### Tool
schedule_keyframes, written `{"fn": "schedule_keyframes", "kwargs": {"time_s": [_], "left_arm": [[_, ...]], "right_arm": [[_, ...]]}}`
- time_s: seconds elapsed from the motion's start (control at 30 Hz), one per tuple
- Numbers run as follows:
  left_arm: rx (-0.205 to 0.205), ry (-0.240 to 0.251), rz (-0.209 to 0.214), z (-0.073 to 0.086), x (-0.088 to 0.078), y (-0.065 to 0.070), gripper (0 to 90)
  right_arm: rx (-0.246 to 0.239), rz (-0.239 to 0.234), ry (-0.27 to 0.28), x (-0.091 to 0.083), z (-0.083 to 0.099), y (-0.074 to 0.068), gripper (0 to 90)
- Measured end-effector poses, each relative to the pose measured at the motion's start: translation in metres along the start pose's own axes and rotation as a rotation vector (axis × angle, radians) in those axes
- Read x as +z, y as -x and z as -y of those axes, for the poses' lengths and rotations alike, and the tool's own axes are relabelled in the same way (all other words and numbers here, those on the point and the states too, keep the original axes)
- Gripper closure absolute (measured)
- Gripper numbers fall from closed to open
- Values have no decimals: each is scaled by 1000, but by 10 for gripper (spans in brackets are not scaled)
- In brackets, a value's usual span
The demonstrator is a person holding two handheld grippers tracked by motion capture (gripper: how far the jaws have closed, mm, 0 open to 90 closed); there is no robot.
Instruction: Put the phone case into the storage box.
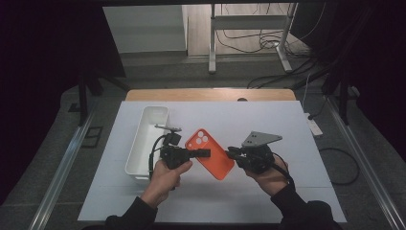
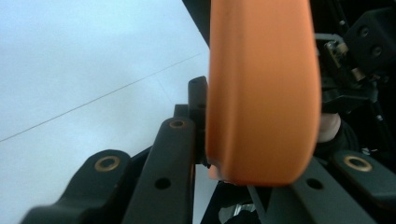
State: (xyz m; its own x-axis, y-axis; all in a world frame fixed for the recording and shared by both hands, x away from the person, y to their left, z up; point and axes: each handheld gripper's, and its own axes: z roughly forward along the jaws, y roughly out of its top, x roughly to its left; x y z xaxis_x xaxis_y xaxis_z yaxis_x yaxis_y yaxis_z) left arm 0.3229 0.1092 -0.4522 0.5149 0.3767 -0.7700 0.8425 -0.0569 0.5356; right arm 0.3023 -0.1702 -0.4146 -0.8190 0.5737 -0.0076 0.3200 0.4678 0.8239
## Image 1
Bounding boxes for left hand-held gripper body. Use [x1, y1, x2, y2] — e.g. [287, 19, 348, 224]
[155, 124, 192, 171]

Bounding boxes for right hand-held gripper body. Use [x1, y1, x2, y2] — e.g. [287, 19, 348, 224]
[235, 130, 283, 175]

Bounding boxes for orange phone case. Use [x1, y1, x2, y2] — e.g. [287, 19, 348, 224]
[185, 127, 237, 181]

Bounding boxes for person's right hand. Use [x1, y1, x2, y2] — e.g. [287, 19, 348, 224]
[244, 155, 290, 197]

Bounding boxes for person's left hand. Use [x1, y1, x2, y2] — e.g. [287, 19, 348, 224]
[140, 158, 194, 210]

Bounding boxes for white plastic storage bin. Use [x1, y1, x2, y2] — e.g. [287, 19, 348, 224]
[124, 105, 170, 187]

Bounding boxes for white table cover board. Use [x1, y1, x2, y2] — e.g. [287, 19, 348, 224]
[77, 101, 348, 224]

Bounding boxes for white power strip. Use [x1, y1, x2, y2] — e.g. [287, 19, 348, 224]
[305, 112, 325, 138]

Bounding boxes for black metal stand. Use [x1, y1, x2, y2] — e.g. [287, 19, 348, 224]
[67, 72, 130, 127]
[321, 73, 362, 126]

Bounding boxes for white cabinet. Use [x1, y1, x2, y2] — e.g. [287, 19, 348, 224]
[102, 4, 189, 54]

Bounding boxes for black curtain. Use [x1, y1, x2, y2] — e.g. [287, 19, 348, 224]
[0, 0, 126, 205]
[291, 0, 406, 161]

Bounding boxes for left hand-held gripper black cable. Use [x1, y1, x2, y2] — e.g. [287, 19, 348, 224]
[147, 134, 168, 180]

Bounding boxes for hand-held gripper black cable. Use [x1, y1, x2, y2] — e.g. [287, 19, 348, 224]
[147, 134, 168, 180]
[271, 151, 297, 190]

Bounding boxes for right hand-held gripper black cable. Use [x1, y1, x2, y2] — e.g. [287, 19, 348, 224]
[271, 151, 297, 190]

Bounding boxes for long black floor cable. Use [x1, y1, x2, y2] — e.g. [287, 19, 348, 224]
[246, 57, 324, 90]

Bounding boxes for looped black cable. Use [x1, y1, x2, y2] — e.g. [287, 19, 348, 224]
[318, 147, 361, 186]

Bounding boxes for aluminium rail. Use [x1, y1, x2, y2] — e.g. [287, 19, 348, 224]
[325, 95, 406, 230]
[28, 106, 99, 230]

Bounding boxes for tangle of black floor cables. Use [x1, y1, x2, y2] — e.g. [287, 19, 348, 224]
[215, 28, 309, 56]

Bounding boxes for white metal desk frame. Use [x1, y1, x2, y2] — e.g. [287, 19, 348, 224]
[208, 3, 299, 75]

